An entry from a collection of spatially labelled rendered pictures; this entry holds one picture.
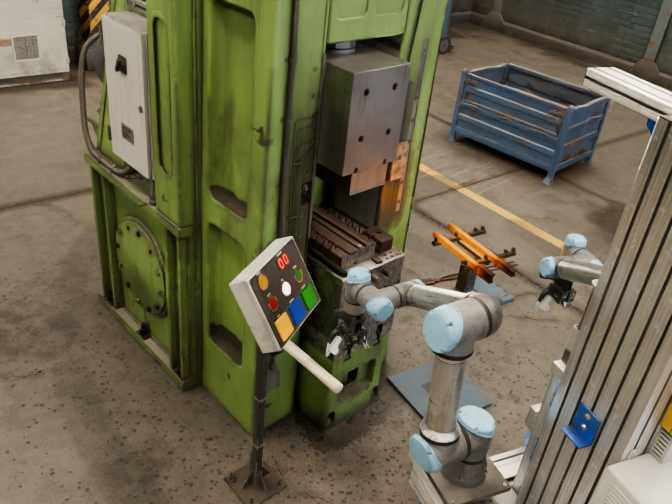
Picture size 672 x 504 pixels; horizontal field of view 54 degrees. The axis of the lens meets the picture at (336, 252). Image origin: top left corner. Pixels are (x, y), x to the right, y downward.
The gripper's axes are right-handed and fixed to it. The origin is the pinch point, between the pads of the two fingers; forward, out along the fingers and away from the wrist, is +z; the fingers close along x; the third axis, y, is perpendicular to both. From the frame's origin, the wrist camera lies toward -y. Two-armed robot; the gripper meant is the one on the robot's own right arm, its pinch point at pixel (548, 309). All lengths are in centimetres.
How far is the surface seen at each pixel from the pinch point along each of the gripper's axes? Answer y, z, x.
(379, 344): -53, 51, -42
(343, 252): -54, -5, -67
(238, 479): -31, 92, -117
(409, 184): -82, -18, -23
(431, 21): -79, -93, -27
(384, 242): -58, -4, -45
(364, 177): -52, -40, -63
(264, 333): -9, -8, -117
